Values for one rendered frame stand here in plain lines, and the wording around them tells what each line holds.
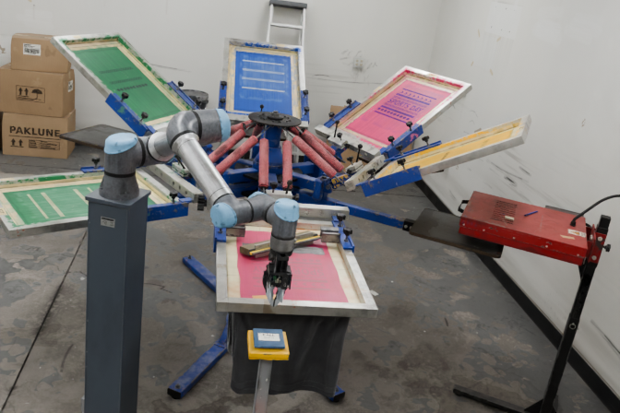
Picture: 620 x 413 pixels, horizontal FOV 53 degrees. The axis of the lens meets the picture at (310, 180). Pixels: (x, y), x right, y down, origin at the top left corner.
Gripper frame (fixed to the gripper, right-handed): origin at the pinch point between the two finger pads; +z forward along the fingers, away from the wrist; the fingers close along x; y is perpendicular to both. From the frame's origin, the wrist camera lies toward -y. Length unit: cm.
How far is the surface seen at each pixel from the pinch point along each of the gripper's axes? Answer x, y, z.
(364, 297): 37.9, -25.5, 11.4
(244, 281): -6.6, -39.1, 14.8
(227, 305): -13.4, -17.3, 12.6
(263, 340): -2.0, 2.1, 13.4
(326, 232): 30, -74, 8
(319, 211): 31, -99, 8
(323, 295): 23.5, -31.5, 14.9
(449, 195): 212, -362, 88
